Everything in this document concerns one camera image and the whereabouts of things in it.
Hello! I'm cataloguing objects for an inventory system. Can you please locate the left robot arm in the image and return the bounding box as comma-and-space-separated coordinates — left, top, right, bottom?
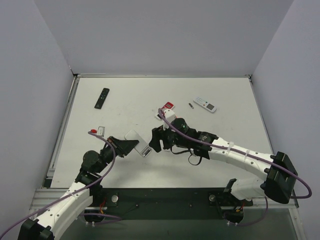
17, 135, 140, 240

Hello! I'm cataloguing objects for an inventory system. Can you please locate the red and white remote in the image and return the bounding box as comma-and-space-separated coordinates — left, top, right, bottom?
154, 101, 175, 121

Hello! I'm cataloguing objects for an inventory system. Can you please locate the white grey remote control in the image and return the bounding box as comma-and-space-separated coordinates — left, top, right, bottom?
124, 130, 152, 158

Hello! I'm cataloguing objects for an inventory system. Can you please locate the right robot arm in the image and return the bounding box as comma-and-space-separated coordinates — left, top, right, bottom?
149, 118, 298, 204

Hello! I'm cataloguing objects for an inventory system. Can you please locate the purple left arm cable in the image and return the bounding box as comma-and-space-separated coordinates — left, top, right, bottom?
4, 129, 123, 233

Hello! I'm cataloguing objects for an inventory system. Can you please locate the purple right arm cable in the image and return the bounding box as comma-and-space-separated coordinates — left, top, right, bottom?
158, 107, 313, 200

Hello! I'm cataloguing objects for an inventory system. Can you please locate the aluminium frame rail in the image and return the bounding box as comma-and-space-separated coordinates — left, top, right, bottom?
251, 197, 299, 209

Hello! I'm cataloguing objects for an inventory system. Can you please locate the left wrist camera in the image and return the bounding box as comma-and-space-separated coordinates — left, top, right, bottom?
97, 126, 106, 137

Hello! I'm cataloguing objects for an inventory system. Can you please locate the white remote with orange button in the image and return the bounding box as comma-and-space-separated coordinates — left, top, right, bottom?
193, 97, 216, 113

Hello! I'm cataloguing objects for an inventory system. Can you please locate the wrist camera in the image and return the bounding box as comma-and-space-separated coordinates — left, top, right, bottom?
97, 126, 106, 137
160, 108, 177, 130

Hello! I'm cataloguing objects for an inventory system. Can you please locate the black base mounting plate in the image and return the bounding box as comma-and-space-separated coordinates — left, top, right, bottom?
84, 187, 253, 221

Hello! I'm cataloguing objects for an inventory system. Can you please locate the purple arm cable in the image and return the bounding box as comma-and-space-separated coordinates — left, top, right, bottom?
158, 107, 313, 200
4, 129, 123, 233

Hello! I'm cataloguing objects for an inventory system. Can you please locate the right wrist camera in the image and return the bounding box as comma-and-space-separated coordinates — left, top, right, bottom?
160, 108, 177, 130

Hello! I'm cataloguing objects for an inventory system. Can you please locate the black slim remote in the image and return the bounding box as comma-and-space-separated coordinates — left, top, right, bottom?
94, 88, 110, 110

